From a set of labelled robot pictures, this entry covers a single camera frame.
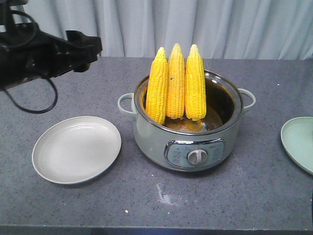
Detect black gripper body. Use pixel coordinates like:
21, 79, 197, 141
0, 30, 102, 90

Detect beige round plate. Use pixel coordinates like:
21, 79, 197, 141
32, 116, 121, 185

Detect yellow corn cob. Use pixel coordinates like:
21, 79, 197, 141
145, 47, 169, 125
185, 44, 206, 121

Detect yellow corn with dark speck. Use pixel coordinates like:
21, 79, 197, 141
166, 43, 185, 119

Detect light green round plate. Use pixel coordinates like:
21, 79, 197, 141
280, 117, 313, 174

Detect green electric cooking pot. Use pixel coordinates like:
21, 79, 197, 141
118, 70, 256, 172

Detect white pleated curtain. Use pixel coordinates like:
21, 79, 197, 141
23, 0, 313, 60

